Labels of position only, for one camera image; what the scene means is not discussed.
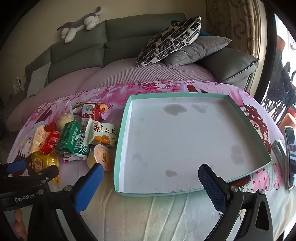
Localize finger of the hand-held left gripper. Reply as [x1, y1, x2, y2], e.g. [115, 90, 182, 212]
[0, 160, 27, 178]
[5, 164, 59, 186]

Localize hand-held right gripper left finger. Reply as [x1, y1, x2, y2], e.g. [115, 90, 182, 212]
[28, 163, 104, 241]

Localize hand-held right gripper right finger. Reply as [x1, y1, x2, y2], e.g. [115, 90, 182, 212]
[198, 163, 274, 241]

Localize yellow snack packet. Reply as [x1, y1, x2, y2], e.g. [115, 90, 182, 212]
[31, 151, 60, 187]

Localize small red snack packet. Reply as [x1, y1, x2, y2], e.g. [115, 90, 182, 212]
[40, 130, 61, 154]

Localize round jelly cup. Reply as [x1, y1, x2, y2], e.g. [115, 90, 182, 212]
[87, 144, 114, 172]

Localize cream orange snack packet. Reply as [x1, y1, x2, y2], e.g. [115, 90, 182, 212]
[31, 125, 50, 154]

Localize green white snack packet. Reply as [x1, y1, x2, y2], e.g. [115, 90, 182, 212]
[57, 120, 91, 161]

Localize white cookie print packet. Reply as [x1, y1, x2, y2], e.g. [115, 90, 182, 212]
[83, 118, 118, 147]

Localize bun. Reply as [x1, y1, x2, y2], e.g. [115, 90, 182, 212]
[57, 102, 78, 131]

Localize teal-edged shallow cardboard box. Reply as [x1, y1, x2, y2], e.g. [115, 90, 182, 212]
[113, 92, 272, 197]

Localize person's left hand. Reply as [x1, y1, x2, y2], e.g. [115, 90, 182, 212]
[13, 209, 24, 235]

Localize printed blanket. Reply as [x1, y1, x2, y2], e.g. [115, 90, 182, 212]
[7, 80, 296, 241]

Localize white brown snack packet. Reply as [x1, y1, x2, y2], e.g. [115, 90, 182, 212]
[80, 103, 102, 139]

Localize silver flat device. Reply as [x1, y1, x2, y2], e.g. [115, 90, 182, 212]
[270, 139, 289, 169]

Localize pink wrapped snack packet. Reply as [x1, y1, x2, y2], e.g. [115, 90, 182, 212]
[97, 103, 112, 121]

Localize small white rack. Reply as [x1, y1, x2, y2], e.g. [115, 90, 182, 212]
[13, 76, 26, 93]

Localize black smartphone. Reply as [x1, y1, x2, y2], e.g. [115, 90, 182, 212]
[283, 126, 296, 190]

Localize white cushion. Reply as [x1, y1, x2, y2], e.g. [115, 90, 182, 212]
[26, 62, 51, 98]

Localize black metal chair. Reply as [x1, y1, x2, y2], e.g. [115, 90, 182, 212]
[261, 61, 296, 126]

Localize pink knit blanket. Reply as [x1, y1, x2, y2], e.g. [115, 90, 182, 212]
[6, 60, 215, 132]

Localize grey pillow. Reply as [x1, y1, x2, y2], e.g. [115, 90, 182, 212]
[163, 36, 232, 67]

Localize grey white plush dog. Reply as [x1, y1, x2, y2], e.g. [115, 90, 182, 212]
[57, 6, 102, 44]

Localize black white patterned pillow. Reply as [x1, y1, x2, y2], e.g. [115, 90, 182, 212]
[135, 16, 201, 67]

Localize grey sofa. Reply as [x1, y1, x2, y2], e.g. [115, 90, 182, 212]
[24, 13, 259, 93]

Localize beige patterned curtain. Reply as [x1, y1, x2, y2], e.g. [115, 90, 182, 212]
[206, 0, 264, 58]

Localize dark window frame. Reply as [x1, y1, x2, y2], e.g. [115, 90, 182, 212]
[253, 0, 278, 105]

